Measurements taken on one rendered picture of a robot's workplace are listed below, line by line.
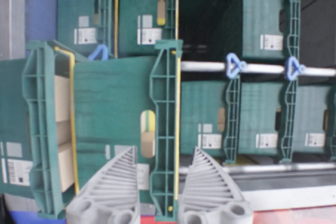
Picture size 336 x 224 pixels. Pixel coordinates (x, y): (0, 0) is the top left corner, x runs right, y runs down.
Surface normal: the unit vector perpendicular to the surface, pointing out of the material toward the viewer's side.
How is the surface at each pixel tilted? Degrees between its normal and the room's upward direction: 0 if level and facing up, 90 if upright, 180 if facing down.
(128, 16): 96
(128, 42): 98
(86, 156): 93
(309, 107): 98
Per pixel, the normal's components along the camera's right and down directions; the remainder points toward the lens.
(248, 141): -0.10, 0.07
